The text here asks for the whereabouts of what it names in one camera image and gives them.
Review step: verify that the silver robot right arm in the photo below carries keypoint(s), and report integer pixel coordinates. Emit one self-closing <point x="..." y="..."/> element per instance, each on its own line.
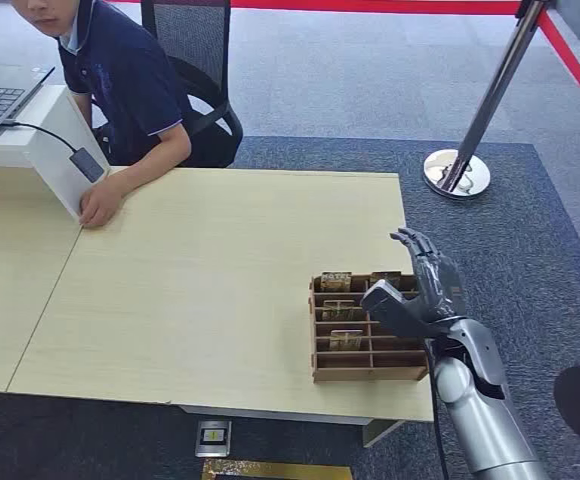
<point x="490" y="424"/>

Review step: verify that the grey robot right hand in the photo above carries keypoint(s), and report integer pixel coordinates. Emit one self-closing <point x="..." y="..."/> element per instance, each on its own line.
<point x="440" y="285"/>

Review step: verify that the wooden slotted card tray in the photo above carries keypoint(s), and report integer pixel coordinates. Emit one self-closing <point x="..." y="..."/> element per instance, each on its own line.
<point x="365" y="372"/>

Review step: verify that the person's right forearm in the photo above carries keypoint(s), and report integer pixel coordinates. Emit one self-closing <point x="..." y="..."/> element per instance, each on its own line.
<point x="153" y="162"/>

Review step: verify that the grey usb hub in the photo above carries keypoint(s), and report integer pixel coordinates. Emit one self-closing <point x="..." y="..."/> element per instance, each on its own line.
<point x="88" y="165"/>

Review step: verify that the white laptop stand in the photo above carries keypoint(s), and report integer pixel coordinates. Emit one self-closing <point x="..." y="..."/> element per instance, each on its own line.
<point x="52" y="142"/>

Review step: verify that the chrome stanchion base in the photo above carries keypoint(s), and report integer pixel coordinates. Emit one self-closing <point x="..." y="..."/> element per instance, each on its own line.
<point x="475" y="175"/>

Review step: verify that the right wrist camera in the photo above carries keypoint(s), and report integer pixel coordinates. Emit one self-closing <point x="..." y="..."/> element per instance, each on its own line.
<point x="390" y="308"/>

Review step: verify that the person's right hand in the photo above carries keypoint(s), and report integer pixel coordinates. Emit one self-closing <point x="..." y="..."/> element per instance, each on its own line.
<point x="99" y="204"/>

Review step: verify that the white table frame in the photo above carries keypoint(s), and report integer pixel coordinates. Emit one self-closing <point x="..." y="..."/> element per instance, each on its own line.
<point x="377" y="432"/>

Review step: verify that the metal floor socket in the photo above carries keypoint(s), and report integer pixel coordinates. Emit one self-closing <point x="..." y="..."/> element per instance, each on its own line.
<point x="213" y="437"/>

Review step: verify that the person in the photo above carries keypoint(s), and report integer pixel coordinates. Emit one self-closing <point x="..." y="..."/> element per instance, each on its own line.
<point x="130" y="79"/>

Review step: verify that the black mesh office chair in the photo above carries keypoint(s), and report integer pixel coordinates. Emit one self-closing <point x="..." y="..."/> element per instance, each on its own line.
<point x="190" y="40"/>

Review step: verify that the red barrier belt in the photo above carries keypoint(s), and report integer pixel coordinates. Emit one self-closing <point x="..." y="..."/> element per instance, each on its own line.
<point x="575" y="66"/>
<point x="370" y="6"/>

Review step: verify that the gold hotel key card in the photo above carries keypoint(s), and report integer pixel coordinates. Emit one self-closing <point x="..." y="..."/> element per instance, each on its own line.
<point x="346" y="340"/>
<point x="335" y="282"/>
<point x="385" y="279"/>
<point x="338" y="310"/>

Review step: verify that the gold floor strip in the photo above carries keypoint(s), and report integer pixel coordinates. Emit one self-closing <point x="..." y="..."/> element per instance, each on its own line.
<point x="280" y="471"/>

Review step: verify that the chrome stanchion post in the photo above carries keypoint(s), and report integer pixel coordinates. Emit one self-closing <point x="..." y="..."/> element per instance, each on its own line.
<point x="495" y="93"/>

